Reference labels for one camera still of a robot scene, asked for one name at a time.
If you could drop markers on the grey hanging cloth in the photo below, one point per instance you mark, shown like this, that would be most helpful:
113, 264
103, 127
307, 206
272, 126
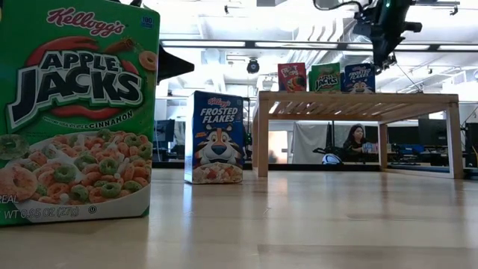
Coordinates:
308, 143

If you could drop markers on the Apple Jacks cereal box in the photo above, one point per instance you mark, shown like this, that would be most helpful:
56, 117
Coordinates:
325, 76
74, 112

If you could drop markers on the wooden slatted shelf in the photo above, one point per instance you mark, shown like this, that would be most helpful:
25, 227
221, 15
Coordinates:
354, 99

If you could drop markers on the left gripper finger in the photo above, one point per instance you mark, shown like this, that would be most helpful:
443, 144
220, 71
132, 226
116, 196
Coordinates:
175, 65

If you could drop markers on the black round hanging camera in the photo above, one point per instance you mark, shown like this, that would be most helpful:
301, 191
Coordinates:
252, 66

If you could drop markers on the Frosted Flakes cereal box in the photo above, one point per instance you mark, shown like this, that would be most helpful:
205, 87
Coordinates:
216, 142
359, 76

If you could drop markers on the black overhead frame bar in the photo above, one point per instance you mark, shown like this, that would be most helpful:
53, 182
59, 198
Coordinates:
249, 44

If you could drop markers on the Froot Loops cereal box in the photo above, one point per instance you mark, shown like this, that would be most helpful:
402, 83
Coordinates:
292, 76

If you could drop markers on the colourful small boxes row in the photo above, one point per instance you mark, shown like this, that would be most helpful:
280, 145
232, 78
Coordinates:
369, 147

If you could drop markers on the black monitor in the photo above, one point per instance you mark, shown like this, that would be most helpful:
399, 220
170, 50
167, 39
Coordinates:
432, 131
164, 130

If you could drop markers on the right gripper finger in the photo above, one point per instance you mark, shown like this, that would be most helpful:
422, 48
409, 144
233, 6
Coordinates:
384, 52

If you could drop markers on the person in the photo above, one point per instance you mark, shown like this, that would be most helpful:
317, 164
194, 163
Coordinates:
354, 140

